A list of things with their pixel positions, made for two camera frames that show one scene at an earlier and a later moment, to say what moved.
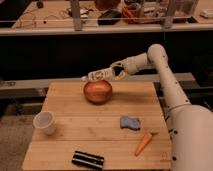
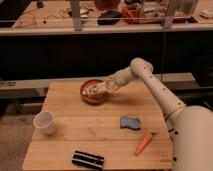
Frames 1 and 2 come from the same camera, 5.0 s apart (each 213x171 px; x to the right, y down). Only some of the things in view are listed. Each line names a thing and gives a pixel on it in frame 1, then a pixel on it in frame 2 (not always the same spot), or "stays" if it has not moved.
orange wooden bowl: x=97 y=91 stays
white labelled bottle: x=99 y=75 -> x=96 y=89
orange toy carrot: x=145 y=140 stays
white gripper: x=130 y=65 -> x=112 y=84
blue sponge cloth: x=127 y=122 stays
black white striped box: x=88 y=159 stays
